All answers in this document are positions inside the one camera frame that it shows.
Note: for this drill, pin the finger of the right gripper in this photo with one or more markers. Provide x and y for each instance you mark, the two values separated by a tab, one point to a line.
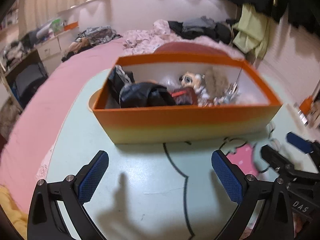
282	166
303	145

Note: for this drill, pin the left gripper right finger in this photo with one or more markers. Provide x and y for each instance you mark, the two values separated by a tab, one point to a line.
275	219

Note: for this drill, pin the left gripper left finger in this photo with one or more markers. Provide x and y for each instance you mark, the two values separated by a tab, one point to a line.
45	220

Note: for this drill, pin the brown furry pompom keychain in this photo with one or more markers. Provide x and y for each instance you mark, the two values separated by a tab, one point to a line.
216	82

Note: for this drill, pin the small doll figurine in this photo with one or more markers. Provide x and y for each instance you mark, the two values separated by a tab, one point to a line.
196	82

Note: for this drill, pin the black lace fabric pouch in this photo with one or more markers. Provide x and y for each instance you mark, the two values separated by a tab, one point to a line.
129	94

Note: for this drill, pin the brown card deck box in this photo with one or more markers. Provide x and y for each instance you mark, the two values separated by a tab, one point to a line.
184	96

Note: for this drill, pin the orange water bottle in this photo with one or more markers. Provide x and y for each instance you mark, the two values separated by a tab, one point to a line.
306	105

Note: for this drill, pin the orange gradient cardboard box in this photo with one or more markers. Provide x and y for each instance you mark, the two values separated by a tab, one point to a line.
185	123

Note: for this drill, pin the lime green garment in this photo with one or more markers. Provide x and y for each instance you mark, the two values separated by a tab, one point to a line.
253	32

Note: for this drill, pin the dark red cushion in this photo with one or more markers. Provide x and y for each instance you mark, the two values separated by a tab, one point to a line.
185	47

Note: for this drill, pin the dark clothes pile on bed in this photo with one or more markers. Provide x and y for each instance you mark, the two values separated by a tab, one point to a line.
218	31

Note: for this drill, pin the white drawer cabinet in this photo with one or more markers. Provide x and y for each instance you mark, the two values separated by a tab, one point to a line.
49	48

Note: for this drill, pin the pink floral quilt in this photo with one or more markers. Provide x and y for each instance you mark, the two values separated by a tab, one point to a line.
147	41

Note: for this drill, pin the patterned clothes heap by drawers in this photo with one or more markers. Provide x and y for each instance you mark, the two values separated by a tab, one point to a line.
89	38

